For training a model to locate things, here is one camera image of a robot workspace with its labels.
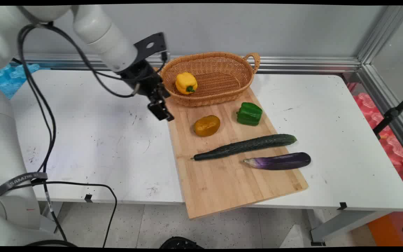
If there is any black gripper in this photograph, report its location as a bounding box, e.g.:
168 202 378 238
119 59 175 122

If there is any yellow-brown potato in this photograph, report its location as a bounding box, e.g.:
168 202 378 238
194 115 221 137

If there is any yellow bell pepper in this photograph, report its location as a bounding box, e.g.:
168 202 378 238
175 72 198 95

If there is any woven wicker basket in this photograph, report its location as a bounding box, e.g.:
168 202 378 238
160 52 261 107

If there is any green bell pepper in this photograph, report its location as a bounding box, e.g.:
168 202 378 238
236 102 263 126

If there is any long dark green cucumber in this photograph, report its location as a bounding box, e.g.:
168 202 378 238
191 134 298 161

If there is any wooden cutting board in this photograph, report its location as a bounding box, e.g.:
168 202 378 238
160 87 309 220

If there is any purple eggplant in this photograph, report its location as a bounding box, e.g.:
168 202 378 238
243 152 312 171

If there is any black round floor object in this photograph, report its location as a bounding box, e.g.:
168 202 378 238
159 236 205 249

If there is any blue foam mat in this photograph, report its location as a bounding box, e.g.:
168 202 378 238
0 63 42 100

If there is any grey metal table leg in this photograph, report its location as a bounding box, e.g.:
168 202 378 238
306 209 395 246

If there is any black tripod leg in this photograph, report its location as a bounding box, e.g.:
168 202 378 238
373 89 403 140

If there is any red foam mat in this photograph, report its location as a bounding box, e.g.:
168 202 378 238
347 82 403 196

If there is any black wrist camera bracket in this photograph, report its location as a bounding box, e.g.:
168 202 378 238
134 32 169 64

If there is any thin black camera cable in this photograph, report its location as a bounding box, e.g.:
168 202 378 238
48 24 169 99

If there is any black cable looping off table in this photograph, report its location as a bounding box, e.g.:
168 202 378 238
30 181 118 248

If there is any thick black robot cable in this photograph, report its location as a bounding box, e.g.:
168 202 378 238
17 22 70 246

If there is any long aluminium frame rail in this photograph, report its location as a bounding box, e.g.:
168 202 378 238
13 53 363 74

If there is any grey velcro strap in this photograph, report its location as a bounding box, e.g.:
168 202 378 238
0 172 48 197

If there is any short aluminium frame rail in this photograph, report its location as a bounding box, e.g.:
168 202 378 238
357 64 403 164

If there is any aluminium frame post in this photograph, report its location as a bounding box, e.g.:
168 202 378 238
356 5 403 66

